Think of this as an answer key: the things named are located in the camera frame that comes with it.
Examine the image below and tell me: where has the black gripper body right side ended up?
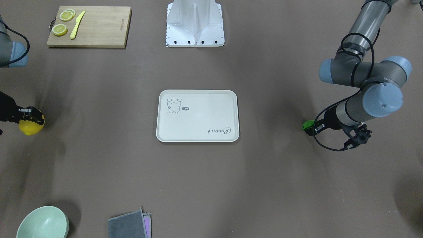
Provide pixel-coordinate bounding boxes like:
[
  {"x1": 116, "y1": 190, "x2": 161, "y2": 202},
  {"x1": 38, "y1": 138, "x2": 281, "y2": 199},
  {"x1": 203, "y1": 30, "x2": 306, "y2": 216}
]
[{"x1": 0, "y1": 92, "x2": 23, "y2": 124}]

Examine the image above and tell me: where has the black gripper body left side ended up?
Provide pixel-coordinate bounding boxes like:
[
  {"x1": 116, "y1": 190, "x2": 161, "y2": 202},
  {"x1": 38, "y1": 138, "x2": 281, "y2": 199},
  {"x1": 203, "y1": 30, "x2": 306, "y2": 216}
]
[{"x1": 312, "y1": 109, "x2": 342, "y2": 136}]

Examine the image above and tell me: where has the whole yellow lemon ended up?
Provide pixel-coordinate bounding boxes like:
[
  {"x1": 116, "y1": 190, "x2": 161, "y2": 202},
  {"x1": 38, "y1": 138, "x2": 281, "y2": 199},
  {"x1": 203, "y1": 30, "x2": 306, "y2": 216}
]
[{"x1": 18, "y1": 119, "x2": 45, "y2": 136}]

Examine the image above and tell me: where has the grey robot arm left side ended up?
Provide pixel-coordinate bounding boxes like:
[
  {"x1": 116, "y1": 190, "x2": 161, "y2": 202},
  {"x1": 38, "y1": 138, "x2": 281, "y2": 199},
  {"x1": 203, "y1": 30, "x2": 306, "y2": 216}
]
[{"x1": 306, "y1": 0, "x2": 411, "y2": 137}]

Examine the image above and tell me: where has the white rectangular serving tray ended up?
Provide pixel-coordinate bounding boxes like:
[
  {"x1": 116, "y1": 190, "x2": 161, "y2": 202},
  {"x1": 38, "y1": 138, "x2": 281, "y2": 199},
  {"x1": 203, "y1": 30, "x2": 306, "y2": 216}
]
[{"x1": 156, "y1": 89, "x2": 240, "y2": 143}]

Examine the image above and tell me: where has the green gripper fingertip pad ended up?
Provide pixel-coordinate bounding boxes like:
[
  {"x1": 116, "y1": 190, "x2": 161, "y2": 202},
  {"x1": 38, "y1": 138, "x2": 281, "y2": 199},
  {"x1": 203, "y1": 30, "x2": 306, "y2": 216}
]
[{"x1": 302, "y1": 120, "x2": 315, "y2": 131}]

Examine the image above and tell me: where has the lemon slice lower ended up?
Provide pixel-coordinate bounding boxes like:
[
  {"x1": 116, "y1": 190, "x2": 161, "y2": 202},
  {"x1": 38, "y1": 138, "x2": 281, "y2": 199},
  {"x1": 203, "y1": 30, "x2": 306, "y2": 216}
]
[{"x1": 51, "y1": 24, "x2": 68, "y2": 36}]

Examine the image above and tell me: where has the lemon slice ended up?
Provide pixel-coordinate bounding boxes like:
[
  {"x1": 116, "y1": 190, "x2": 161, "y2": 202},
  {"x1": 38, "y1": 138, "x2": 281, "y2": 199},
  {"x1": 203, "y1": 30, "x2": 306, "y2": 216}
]
[
  {"x1": 67, "y1": 9, "x2": 76, "y2": 17},
  {"x1": 51, "y1": 24, "x2": 68, "y2": 36},
  {"x1": 59, "y1": 10, "x2": 74, "y2": 22}
]

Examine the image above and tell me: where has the yellow plastic knife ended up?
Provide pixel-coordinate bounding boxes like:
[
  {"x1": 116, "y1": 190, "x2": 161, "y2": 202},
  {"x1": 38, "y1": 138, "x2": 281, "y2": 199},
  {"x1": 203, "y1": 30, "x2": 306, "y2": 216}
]
[{"x1": 70, "y1": 11, "x2": 86, "y2": 40}]

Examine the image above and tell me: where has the bamboo cutting board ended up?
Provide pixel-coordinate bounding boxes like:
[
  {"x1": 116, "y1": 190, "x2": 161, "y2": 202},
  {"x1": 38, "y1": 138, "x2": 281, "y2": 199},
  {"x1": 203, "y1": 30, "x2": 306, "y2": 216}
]
[{"x1": 47, "y1": 5, "x2": 132, "y2": 48}]

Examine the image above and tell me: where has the lemon slice top front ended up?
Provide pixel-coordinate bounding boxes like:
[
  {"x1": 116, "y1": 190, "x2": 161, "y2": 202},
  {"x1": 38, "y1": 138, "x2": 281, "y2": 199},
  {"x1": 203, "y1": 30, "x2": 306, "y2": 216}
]
[{"x1": 59, "y1": 10, "x2": 74, "y2": 22}]

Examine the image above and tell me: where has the lemon slice top rear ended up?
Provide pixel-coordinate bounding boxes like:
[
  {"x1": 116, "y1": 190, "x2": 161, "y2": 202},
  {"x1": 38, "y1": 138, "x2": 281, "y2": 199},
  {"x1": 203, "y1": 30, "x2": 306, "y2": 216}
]
[{"x1": 67, "y1": 9, "x2": 76, "y2": 17}]

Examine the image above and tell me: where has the light green bowl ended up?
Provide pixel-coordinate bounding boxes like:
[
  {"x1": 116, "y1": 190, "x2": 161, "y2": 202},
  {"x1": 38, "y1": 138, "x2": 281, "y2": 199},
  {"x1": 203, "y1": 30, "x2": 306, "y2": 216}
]
[{"x1": 16, "y1": 206, "x2": 70, "y2": 238}]

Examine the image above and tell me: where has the grey folded cloth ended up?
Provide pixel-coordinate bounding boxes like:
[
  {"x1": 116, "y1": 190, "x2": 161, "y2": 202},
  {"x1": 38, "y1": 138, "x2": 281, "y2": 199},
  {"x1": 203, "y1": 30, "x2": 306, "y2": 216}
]
[{"x1": 107, "y1": 209, "x2": 147, "y2": 238}]

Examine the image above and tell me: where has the purple folded cloth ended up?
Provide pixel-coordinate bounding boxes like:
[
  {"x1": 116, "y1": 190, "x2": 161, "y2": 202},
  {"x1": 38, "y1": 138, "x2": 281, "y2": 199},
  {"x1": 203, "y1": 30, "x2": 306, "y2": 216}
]
[{"x1": 142, "y1": 213, "x2": 152, "y2": 238}]

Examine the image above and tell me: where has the white metal stand base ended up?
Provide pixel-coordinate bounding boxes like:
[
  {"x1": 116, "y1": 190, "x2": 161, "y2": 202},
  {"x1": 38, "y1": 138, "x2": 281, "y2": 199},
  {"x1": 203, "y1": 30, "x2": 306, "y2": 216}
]
[{"x1": 165, "y1": 0, "x2": 225, "y2": 47}]

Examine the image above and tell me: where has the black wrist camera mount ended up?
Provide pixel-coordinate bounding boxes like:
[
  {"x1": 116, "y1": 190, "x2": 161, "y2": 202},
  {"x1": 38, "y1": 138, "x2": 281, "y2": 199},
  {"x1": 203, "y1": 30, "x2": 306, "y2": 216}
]
[{"x1": 341, "y1": 122, "x2": 372, "y2": 150}]

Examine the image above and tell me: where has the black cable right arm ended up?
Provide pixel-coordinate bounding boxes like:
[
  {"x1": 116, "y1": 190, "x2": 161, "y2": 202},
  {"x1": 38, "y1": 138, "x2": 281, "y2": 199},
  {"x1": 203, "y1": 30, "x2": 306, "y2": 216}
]
[{"x1": 0, "y1": 23, "x2": 30, "y2": 68}]

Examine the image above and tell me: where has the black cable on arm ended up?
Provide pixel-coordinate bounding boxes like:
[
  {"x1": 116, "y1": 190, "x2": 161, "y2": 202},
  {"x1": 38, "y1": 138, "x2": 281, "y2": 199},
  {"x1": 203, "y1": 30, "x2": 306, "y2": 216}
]
[{"x1": 312, "y1": 32, "x2": 380, "y2": 152}]

